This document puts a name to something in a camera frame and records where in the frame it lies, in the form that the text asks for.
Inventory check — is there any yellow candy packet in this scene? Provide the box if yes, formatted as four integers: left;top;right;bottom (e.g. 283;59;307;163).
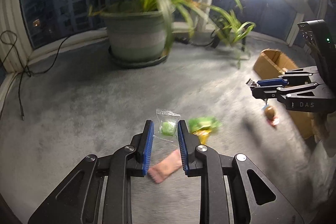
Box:
193;128;213;145

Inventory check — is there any green snack packet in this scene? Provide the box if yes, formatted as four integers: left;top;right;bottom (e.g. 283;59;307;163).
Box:
188;116;222;133

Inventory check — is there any brown ball snack pink wrapper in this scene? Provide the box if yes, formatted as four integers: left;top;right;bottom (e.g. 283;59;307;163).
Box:
263;105;280;127

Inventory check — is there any clear packet green candy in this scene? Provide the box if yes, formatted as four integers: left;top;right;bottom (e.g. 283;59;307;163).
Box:
154;109;181;143

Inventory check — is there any pink snack packet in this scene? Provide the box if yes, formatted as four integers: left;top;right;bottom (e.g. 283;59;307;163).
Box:
147;149;182;184

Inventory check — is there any cardboard box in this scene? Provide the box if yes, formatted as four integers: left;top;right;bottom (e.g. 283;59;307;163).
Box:
253;48;322;140

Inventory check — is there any small spider plant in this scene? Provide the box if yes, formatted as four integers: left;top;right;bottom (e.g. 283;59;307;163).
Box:
209;9;257;70

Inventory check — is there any dark green pot saucer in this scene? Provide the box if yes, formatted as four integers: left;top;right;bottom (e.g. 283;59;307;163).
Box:
108;46;169;69

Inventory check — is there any black power strip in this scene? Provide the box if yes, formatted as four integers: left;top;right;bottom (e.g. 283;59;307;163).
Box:
175;37;190;45

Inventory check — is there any green striped plant pot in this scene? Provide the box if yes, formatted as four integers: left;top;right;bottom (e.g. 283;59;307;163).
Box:
100;11;171;60

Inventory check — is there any black cable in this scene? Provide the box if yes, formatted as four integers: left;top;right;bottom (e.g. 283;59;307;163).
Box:
0;29;72;121

